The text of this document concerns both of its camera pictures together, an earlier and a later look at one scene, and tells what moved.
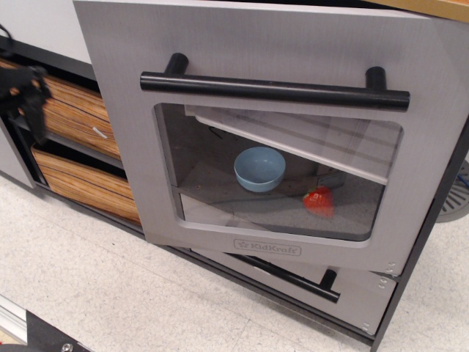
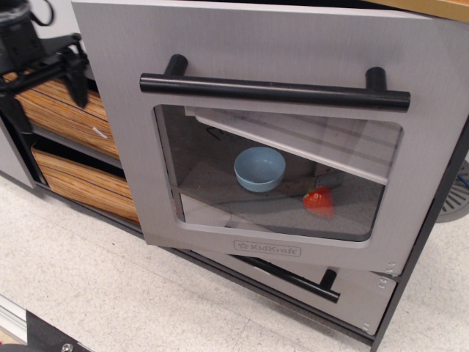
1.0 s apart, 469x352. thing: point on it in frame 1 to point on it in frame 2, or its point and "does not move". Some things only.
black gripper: (22, 89) to (25, 56)
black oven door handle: (174, 79) does not move
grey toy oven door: (341, 185) does not move
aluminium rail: (13, 319) does not move
